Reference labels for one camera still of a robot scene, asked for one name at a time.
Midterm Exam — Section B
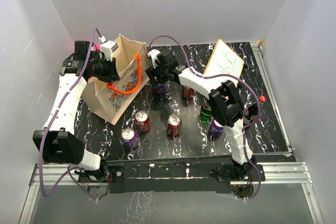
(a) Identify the purple cable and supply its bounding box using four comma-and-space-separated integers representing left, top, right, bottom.
148, 35, 262, 201
38, 27, 106, 201

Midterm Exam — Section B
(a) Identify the red coke can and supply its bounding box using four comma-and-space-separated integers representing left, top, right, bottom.
182, 86, 195, 99
135, 111, 151, 132
167, 114, 182, 137

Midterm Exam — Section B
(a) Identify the small whiteboard with orange frame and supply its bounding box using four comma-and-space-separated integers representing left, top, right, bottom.
204, 39, 244, 78

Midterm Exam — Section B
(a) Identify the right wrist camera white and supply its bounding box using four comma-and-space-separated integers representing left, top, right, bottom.
147, 49, 161, 68

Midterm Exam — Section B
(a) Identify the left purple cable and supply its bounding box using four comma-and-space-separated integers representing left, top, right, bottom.
38, 27, 106, 201

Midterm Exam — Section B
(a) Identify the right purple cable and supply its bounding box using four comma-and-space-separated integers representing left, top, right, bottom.
148, 35, 262, 201

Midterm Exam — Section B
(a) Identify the purple fanta can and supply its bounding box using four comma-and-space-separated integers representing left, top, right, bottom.
153, 83, 165, 94
121, 128, 140, 149
208, 119, 224, 138

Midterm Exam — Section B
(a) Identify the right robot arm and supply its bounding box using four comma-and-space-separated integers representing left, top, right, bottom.
145, 49, 257, 181

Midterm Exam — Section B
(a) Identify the green glass bottle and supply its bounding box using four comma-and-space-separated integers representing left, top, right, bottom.
199, 98, 212, 123

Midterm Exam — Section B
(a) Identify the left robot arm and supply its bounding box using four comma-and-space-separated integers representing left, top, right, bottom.
33, 39, 120, 182

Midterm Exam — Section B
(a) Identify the dark Pepsi bottle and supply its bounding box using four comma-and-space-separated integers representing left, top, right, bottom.
243, 103, 258, 125

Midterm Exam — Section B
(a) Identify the canvas bag with orange handles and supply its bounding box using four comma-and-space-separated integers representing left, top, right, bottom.
82, 35, 149, 125

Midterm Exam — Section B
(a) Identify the black marble pattern mat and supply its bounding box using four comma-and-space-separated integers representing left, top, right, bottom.
74, 42, 295, 162

